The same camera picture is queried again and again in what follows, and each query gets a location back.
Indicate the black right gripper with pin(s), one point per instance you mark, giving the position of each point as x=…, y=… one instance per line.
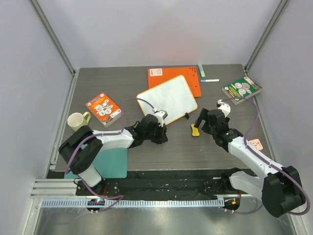
x=206, y=121

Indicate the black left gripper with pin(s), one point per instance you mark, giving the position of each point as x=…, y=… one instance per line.
x=162, y=136

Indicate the yellow bone-shaped eraser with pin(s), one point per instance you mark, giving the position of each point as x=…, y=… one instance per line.
x=195, y=131

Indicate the yellow-framed whiteboard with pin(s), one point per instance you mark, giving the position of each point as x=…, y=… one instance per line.
x=173, y=96

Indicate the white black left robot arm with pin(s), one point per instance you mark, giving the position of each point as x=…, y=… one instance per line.
x=82, y=147

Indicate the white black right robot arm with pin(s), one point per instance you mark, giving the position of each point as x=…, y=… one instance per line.
x=279, y=188

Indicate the white blue-capped marker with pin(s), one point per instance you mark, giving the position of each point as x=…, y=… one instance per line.
x=209, y=80

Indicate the green highlighter marker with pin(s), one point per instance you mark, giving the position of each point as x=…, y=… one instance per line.
x=201, y=70

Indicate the orange cover booklet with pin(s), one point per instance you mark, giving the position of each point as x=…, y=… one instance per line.
x=104, y=109

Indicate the green cover book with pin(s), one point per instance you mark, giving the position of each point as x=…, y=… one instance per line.
x=243, y=87

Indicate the orange clipboard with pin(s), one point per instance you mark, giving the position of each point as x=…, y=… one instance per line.
x=161, y=75

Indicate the teal cutting mat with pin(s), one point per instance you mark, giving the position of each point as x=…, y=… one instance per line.
x=112, y=163

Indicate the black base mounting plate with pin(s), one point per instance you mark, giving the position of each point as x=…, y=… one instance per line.
x=164, y=185

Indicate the light green mug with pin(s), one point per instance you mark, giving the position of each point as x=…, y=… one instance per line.
x=76, y=120

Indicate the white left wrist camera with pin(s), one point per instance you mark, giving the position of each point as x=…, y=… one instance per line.
x=161, y=115

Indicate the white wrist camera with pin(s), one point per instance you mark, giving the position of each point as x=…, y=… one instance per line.
x=161, y=115
x=224, y=107

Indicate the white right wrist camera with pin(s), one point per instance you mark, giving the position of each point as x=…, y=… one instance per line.
x=224, y=107

